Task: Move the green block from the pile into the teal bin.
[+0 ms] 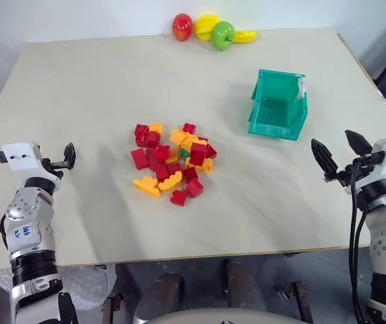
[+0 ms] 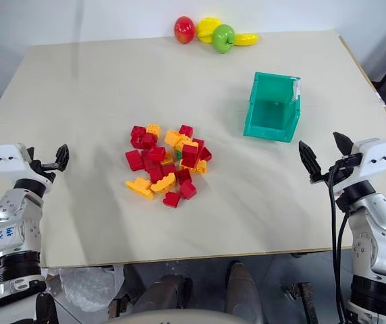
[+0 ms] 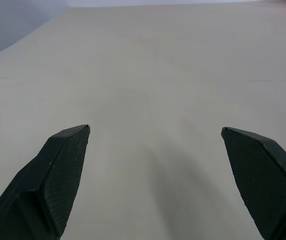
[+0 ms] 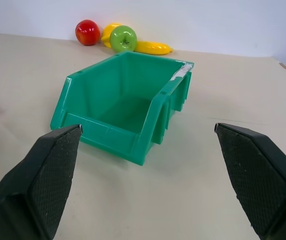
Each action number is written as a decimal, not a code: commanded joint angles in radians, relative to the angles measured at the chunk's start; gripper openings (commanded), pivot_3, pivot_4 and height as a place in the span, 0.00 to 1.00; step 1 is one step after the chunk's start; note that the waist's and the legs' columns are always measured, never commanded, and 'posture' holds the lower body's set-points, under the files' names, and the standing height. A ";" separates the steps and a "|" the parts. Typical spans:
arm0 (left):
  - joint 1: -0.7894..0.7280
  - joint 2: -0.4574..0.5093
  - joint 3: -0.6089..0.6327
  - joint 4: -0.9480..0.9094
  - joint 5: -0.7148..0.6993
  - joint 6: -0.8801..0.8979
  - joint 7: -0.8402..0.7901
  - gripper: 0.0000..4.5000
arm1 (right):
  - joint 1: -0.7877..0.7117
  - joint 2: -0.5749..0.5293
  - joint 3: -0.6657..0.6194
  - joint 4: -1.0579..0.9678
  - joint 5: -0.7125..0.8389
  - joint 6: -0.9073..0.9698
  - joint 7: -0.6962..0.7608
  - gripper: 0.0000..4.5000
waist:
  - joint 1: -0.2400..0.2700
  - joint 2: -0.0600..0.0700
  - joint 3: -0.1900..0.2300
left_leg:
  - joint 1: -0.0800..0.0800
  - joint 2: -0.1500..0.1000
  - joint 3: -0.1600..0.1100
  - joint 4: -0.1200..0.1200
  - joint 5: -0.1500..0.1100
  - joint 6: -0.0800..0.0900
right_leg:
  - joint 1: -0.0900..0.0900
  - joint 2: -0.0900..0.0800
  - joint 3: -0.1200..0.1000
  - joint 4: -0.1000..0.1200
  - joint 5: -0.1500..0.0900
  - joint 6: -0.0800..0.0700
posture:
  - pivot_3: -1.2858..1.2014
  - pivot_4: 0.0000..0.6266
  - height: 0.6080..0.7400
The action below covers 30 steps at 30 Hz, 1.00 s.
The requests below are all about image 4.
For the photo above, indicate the yellow lemon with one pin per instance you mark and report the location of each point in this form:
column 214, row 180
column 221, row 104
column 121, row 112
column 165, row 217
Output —
column 107, row 32

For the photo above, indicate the green apple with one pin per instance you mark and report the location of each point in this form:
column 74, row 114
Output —
column 123, row 38

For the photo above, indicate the yellow banana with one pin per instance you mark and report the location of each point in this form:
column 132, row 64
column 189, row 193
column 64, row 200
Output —
column 153, row 47

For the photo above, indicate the green plastic storage bin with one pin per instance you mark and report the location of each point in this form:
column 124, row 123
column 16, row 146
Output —
column 123, row 110

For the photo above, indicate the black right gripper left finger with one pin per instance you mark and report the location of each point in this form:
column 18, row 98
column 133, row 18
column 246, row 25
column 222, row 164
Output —
column 40, row 180

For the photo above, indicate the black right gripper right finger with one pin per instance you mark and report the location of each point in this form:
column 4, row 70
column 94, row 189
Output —
column 255, row 180

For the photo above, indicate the red apple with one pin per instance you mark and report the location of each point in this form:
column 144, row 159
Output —
column 87, row 32

